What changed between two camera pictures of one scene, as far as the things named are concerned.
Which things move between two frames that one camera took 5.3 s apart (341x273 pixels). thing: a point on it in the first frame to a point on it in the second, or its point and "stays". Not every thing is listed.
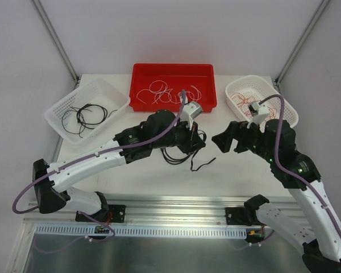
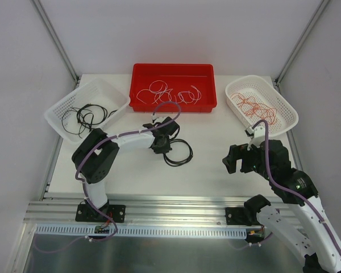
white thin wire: (159, 88) stays
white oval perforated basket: (242, 91) stays
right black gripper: (241, 136) to (242, 159)
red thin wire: (244, 101) stays
